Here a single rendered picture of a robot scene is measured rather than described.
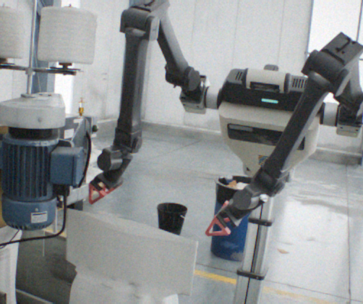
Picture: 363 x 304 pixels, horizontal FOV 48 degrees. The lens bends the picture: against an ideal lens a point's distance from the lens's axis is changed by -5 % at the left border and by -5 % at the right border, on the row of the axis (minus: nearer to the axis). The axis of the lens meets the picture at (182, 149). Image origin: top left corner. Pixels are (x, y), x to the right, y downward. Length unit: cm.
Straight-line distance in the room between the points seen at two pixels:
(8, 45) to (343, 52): 96
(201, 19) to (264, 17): 143
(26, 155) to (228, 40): 864
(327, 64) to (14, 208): 86
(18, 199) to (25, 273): 114
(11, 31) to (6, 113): 36
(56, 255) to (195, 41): 815
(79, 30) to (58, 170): 38
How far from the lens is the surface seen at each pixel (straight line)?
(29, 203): 114
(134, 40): 122
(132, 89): 127
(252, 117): 158
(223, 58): 957
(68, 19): 120
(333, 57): 106
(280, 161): 118
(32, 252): 218
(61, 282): 214
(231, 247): 365
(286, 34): 934
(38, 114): 107
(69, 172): 111
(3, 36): 137
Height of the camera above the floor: 154
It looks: 11 degrees down
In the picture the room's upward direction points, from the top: 6 degrees clockwise
